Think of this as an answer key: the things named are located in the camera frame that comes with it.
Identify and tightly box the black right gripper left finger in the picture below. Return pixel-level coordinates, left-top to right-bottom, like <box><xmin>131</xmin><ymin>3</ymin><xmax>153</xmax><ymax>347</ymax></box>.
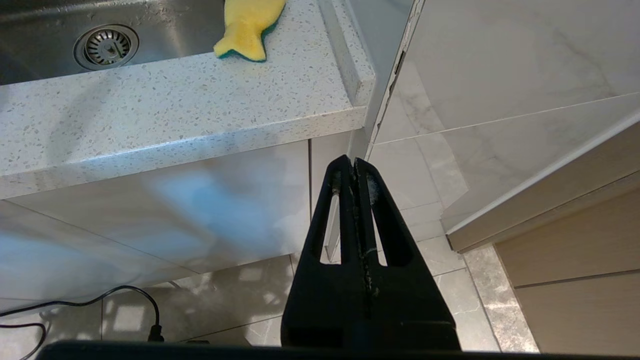
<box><xmin>281</xmin><ymin>155</ymin><xmax>373</xmax><ymax>351</ymax></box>

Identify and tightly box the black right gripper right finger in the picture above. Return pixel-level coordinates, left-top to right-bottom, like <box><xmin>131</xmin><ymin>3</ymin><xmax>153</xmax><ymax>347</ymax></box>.
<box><xmin>356</xmin><ymin>157</ymin><xmax>461</xmax><ymax>351</ymax></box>

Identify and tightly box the yellow sponge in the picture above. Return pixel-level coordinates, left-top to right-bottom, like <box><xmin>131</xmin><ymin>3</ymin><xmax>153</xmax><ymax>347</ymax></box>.
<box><xmin>214</xmin><ymin>0</ymin><xmax>287</xmax><ymax>63</ymax></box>

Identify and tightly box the stainless steel sink basin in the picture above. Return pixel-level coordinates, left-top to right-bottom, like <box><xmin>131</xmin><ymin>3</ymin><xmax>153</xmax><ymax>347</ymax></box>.
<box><xmin>0</xmin><ymin>0</ymin><xmax>227</xmax><ymax>86</ymax></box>

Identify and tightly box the light wooden cabinet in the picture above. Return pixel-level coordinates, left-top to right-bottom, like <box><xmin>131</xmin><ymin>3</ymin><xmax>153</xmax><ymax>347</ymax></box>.
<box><xmin>442</xmin><ymin>112</ymin><xmax>640</xmax><ymax>357</ymax></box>

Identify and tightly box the white cabinet door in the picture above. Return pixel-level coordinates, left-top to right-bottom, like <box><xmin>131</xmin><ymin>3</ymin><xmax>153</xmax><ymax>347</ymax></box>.
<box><xmin>0</xmin><ymin>140</ymin><xmax>312</xmax><ymax>307</ymax></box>

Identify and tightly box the round metal drain strainer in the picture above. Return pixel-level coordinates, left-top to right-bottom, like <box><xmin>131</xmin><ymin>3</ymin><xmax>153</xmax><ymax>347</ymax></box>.
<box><xmin>73</xmin><ymin>24</ymin><xmax>140</xmax><ymax>71</ymax></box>

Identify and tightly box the black floor cable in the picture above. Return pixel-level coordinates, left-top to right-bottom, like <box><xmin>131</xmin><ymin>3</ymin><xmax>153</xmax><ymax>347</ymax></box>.
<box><xmin>0</xmin><ymin>322</ymin><xmax>48</xmax><ymax>360</ymax></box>
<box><xmin>0</xmin><ymin>285</ymin><xmax>166</xmax><ymax>343</ymax></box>

